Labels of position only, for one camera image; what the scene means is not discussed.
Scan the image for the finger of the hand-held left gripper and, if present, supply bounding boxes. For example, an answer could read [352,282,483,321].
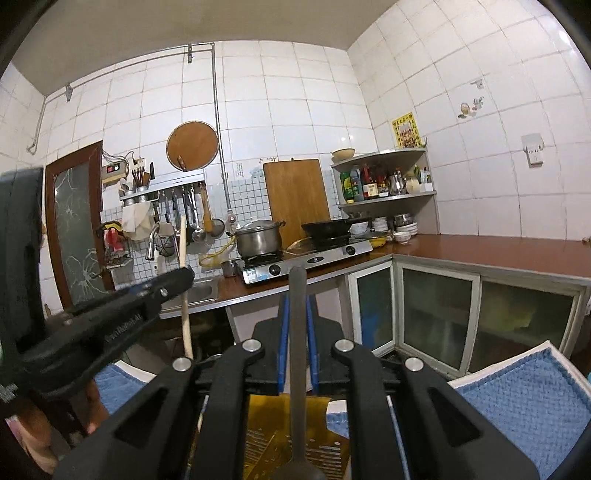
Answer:
[21,267,195,394]

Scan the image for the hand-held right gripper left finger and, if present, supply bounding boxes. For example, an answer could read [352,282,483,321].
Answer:
[53,294,291,480]

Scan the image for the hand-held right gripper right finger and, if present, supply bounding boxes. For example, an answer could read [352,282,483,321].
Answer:
[306,294,541,480]

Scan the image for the long wooden stick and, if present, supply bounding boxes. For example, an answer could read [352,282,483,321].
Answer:
[178,216,194,360]

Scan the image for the gold perforated utensil holder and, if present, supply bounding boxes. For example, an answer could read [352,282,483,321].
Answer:
[242,394,348,480]

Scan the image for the person's left hand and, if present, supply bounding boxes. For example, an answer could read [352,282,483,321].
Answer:
[11,385,101,467]

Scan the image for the wooden door with frosted glass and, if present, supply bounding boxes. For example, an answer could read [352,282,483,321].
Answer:
[44,141,116,315]

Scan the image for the steel sink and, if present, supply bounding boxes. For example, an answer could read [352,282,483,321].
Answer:
[159,274,223,315]

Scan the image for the steel faucet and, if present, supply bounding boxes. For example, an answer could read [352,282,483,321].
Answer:
[145,222,174,262]

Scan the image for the steel gas stove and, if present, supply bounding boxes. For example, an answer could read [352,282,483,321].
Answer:
[239,239,374,288]

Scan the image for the white cloth bag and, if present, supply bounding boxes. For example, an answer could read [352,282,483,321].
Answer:
[121,203,156,242]

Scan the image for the steel ladle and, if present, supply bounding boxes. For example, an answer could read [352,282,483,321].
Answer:
[187,186,208,243]

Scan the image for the steel pot with lid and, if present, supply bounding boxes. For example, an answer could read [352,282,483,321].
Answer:
[226,218,286,258]

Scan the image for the black wok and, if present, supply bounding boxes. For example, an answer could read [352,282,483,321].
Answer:
[300,217,373,248]

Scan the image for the wooden spatula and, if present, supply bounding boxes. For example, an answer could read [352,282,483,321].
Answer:
[199,182,216,234]

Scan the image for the beige electric box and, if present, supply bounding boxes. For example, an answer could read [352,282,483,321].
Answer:
[101,161,129,186]

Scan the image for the steel chopstick caddy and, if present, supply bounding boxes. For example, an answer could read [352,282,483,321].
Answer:
[131,162,156,193]

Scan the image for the rectangular wooden cutting board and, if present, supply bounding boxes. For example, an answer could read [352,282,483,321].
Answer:
[263,158,332,241]

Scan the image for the grey corner shelf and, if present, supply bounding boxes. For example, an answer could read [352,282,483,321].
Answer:
[331,148,440,236]

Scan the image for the red label sauce bottle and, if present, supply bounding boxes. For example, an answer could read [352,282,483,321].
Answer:
[361,165,380,200]

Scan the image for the kitchen cabinet with glass doors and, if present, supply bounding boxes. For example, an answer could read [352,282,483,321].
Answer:
[346,255,591,380]

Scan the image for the round wooden board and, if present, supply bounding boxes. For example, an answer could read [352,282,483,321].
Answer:
[165,122,219,172]

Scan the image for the steel kettle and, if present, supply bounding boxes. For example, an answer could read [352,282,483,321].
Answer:
[386,169,407,197]

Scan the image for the blue towel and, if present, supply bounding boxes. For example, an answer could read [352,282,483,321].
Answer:
[95,344,591,480]

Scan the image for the wire basket with red items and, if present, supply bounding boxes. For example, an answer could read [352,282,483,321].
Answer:
[96,220,133,270]

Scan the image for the yellow hose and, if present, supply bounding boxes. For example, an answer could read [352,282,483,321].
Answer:
[199,237,236,269]

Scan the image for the metal wall pipe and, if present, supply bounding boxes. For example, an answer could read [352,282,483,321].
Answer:
[27,42,232,217]

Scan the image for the yellow wall poster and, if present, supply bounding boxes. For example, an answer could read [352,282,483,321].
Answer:
[392,112,420,150]

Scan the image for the decorative wall hook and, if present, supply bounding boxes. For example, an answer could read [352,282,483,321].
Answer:
[458,95,485,119]

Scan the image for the white wall socket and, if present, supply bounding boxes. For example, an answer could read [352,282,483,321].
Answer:
[521,133,544,166]

